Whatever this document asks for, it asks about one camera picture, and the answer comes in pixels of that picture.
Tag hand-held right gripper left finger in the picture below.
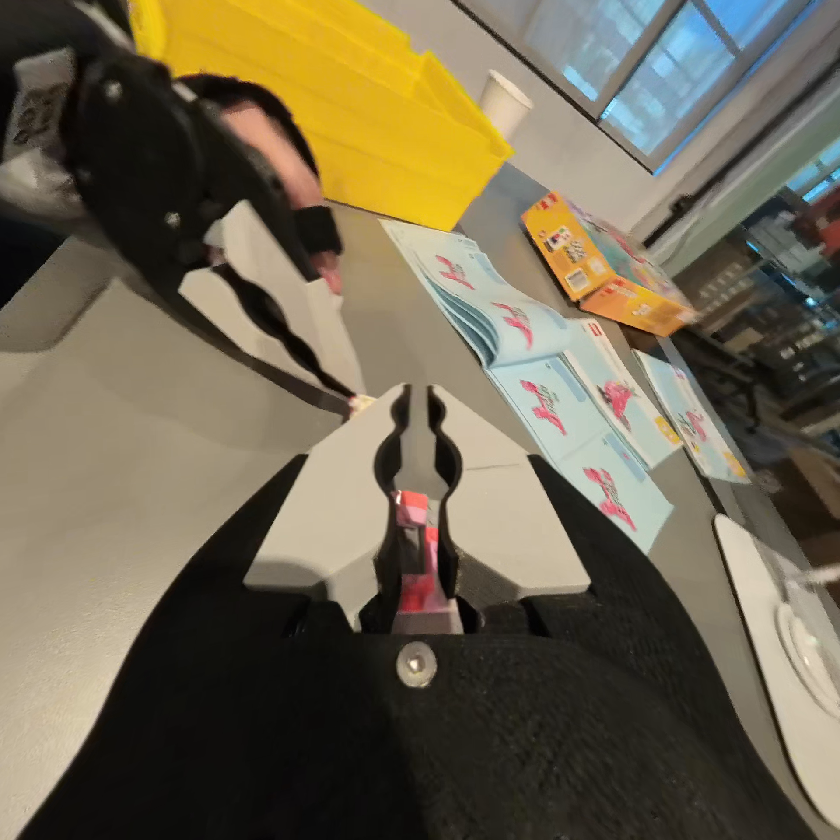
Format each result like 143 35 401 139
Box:
243 382 412 632

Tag black tripod stand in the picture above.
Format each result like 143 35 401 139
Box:
629 157 746 249

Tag grey desk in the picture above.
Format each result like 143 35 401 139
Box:
0 161 840 840

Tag person's left hand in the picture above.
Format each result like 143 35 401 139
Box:
217 97 345 295

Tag pink brick model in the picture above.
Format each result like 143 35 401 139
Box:
391 489 455 616

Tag white paper cup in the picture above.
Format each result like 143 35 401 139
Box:
477 68 534 143

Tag wooden panel desk lamp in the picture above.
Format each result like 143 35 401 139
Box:
713 513 840 819

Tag orange toy brick box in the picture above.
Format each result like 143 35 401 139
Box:
521 190 698 337

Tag large window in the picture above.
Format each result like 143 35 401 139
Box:
453 0 840 177

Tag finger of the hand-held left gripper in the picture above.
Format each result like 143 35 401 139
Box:
176 264 355 421
209 199 367 400

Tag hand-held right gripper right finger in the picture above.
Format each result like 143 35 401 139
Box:
428 386 593 626

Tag yellow plastic bin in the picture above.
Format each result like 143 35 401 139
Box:
128 0 517 232

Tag open light blue instruction booklet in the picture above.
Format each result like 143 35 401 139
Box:
379 218 676 556

